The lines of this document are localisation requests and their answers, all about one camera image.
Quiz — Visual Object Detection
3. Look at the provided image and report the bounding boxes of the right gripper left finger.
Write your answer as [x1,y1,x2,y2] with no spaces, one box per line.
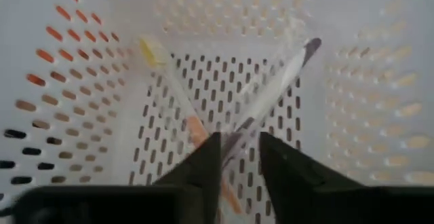
[12,131,224,224]

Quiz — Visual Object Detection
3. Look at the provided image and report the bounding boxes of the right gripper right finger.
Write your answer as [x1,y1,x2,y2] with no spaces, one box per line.
[258,131,434,224]

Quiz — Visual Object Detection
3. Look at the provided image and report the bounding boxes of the orange toothbrush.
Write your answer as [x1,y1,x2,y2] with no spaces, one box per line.
[136,35,245,217]

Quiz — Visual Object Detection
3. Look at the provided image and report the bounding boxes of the purple toothbrush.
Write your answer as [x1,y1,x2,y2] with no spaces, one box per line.
[219,37,323,170]

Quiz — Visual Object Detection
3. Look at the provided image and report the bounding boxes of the white perforated plastic basket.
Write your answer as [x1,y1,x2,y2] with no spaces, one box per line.
[0,0,434,224]

